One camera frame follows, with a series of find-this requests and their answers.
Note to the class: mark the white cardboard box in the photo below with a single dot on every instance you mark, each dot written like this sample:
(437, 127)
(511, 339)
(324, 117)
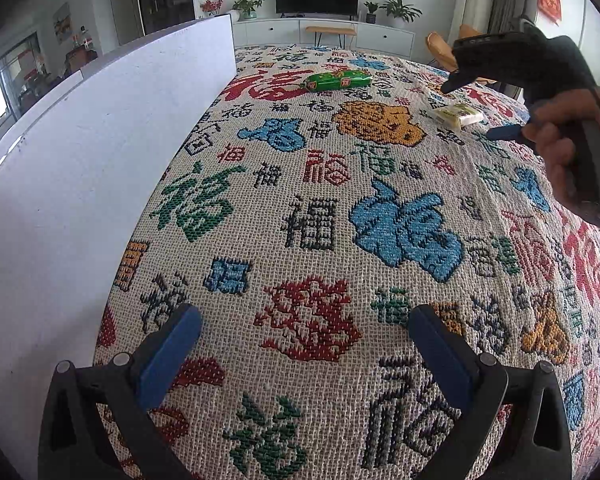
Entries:
(80, 185)

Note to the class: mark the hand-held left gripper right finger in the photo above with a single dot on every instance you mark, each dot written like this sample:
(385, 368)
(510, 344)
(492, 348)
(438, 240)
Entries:
(440, 360)

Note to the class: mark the wooden dining chair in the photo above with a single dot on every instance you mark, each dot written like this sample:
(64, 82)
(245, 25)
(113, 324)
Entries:
(80, 57)

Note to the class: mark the large plant white pot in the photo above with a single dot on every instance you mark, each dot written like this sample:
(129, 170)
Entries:
(399, 10)

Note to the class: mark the green snack packet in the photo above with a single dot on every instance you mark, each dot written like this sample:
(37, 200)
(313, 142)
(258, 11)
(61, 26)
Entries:
(337, 80)

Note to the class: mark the person's right hand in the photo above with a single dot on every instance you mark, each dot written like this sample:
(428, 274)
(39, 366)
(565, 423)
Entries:
(555, 145)

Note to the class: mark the red flower vase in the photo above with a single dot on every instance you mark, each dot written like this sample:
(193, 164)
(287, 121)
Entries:
(211, 6)

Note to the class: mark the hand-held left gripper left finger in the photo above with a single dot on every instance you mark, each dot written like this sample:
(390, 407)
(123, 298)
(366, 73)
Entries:
(170, 360)

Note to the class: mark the white television cabinet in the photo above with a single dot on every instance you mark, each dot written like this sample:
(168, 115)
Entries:
(270, 32)

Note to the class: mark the red wall hanging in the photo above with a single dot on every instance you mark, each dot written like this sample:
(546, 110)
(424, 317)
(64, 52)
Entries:
(551, 2)

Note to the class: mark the pale cracker packet green print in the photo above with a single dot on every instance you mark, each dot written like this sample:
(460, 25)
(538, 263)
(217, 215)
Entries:
(460, 115)

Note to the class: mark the small wooden bench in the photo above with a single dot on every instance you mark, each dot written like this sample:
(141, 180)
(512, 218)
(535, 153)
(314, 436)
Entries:
(330, 30)

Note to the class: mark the framed wall painting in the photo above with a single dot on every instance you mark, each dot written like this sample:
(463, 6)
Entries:
(62, 22)

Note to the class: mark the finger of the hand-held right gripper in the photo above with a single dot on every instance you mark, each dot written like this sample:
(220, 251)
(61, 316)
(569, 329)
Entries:
(505, 133)
(457, 81)

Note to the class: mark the small plant dark pot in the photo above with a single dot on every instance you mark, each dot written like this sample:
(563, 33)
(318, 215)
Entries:
(371, 12)

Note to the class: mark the white tower air conditioner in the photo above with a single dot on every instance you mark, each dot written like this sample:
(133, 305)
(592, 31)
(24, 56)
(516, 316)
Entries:
(472, 0)

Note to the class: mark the glass balcony door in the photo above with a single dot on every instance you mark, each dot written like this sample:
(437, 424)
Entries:
(10, 85)

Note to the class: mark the green potted plant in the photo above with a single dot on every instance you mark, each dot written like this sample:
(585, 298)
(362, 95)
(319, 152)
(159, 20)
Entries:
(247, 6)

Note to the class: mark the orange lounge chair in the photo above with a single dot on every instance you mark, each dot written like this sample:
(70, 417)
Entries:
(437, 49)

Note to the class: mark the printed woven blanket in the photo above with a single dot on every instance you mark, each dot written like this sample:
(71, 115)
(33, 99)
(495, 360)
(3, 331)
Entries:
(330, 210)

